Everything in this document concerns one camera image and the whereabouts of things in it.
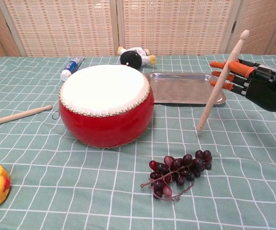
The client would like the stainless steel tray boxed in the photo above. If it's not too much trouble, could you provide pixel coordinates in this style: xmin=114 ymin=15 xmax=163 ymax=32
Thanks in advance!
xmin=144 ymin=72 xmax=227 ymax=107

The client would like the green checked tablecloth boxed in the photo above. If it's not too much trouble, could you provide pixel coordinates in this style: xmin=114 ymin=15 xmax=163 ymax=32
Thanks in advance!
xmin=0 ymin=54 xmax=276 ymax=230

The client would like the red drum with white skin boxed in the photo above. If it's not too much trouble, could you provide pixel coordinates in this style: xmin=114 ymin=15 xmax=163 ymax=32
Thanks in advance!
xmin=58 ymin=64 xmax=156 ymax=149

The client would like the purple plastic grape bunch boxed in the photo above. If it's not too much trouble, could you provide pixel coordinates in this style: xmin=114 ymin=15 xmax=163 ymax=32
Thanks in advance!
xmin=140 ymin=149 xmax=213 ymax=202

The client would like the orange-tipped silver right robot hand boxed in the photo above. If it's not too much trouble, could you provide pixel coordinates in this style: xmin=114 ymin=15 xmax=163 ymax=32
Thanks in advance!
xmin=209 ymin=58 xmax=276 ymax=113

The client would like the wooden drumstick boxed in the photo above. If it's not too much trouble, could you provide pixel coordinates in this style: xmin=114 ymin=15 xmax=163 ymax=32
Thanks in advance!
xmin=196 ymin=29 xmax=250 ymax=131
xmin=0 ymin=104 xmax=53 ymax=129

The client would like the plush doll with black hair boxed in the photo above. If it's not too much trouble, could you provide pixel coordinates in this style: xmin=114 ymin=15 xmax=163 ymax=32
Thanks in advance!
xmin=117 ymin=46 xmax=157 ymax=68

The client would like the blue white toothpaste tube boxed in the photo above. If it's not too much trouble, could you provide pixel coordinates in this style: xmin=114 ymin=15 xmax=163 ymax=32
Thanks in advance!
xmin=60 ymin=56 xmax=85 ymax=81

